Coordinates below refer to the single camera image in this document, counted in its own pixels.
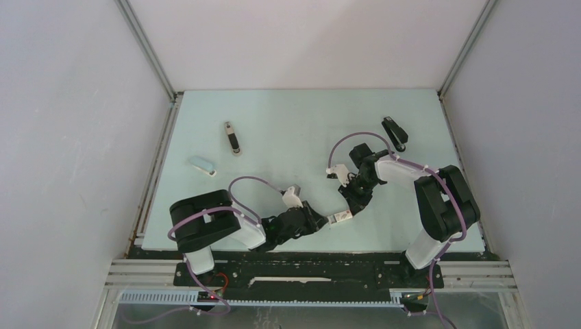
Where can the beige and black large stapler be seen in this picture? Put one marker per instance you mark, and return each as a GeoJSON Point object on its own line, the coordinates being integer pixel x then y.
{"type": "Point", "coordinates": [232, 139]}

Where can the white staple box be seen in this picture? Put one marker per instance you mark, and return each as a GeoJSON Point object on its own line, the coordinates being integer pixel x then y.
{"type": "Point", "coordinates": [340, 217]}

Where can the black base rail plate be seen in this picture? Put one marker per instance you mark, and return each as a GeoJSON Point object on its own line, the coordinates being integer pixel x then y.
{"type": "Point", "coordinates": [303, 276]}

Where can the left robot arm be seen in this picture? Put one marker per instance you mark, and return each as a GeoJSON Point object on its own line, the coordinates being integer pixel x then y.
{"type": "Point", "coordinates": [200, 221]}

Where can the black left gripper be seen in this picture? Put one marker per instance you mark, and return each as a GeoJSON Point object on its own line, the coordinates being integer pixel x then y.
{"type": "Point", "coordinates": [314, 221]}

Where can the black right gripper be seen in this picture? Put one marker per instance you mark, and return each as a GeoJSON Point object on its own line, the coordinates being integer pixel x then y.
{"type": "Point", "coordinates": [355, 203]}

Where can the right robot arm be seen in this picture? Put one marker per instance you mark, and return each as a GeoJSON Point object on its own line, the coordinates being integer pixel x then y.
{"type": "Point", "coordinates": [447, 207]}

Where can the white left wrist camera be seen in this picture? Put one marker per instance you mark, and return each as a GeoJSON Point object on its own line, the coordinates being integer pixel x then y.
{"type": "Point", "coordinates": [290, 197]}

